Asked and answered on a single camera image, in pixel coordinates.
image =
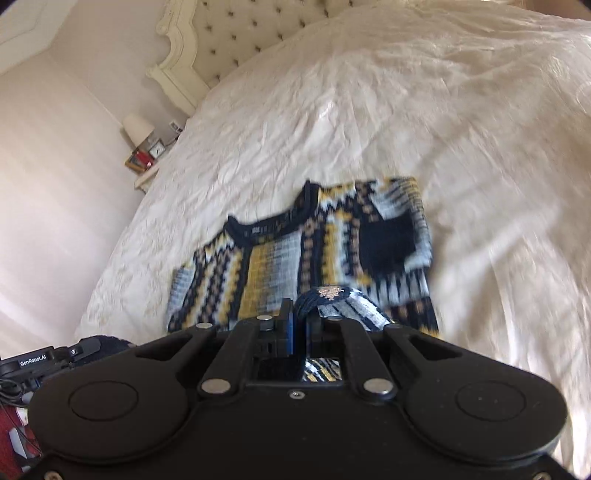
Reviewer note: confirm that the bed with cream bedspread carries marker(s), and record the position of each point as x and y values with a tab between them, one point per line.
369	115

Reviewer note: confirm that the white wall socket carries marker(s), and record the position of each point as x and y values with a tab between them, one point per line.
174	125

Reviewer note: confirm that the cream nightstand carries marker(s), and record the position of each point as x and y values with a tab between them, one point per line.
145	181

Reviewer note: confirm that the white shade table lamp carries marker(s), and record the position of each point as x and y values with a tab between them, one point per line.
136	127

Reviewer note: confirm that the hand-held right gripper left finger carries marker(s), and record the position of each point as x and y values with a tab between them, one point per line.
288	328

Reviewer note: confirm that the small alarm clock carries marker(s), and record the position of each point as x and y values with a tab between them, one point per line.
157	149

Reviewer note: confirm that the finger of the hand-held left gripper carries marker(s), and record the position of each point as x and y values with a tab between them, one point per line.
83	347

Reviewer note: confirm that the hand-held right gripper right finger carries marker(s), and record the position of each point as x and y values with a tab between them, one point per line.
310	333

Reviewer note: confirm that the small red box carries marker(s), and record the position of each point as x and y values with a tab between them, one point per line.
143	159

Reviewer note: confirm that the navy yellow patterned knit sweater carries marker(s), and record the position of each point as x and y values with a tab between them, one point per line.
277	249

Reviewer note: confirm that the red cloth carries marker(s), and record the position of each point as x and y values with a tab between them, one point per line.
9	429

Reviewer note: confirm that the cream tufted headboard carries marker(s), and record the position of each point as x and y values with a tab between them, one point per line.
231	32

